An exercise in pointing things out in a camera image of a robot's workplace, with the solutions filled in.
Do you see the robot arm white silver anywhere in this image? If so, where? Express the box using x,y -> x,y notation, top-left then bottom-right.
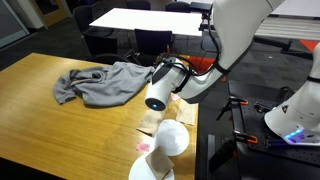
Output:
145,0 -> 285,111

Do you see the robot base white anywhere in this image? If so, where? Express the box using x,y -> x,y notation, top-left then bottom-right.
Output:
264,43 -> 320,146

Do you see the pink packet near mug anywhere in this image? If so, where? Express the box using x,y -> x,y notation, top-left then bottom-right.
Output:
171,94 -> 180,101

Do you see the brown napkin centre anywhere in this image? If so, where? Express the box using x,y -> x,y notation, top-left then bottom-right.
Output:
137,110 -> 165,135

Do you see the brown napkin left edge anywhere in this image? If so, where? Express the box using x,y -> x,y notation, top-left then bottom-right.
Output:
176,100 -> 198,125

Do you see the white round plate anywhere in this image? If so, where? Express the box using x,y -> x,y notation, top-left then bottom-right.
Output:
154,119 -> 190,156

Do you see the black office chair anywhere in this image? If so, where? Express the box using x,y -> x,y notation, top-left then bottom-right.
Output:
134,29 -> 172,66

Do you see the grey hoodie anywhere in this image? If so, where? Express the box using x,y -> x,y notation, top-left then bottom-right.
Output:
53,62 -> 154,107

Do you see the pink packet near plate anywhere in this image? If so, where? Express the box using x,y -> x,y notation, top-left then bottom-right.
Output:
136,143 -> 150,152

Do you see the brown napkin on plate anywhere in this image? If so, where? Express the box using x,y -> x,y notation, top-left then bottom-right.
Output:
146,147 -> 174,180

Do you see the white table background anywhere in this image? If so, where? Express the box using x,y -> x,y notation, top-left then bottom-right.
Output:
90,8 -> 202,37

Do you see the black orange clamp left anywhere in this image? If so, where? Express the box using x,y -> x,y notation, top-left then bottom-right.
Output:
216,96 -> 249,121

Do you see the black orange clamp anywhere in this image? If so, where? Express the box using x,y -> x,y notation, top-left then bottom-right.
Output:
209,130 -> 258,173
216,96 -> 249,121

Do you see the white plate with napkin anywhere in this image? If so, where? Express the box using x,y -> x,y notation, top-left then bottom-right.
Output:
128,153 -> 175,180

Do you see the black orange clamp right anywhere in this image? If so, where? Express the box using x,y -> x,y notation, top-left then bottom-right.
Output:
209,130 -> 258,173

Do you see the black pegboard mounting plate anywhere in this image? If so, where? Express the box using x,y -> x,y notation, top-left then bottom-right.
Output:
238,98 -> 320,180

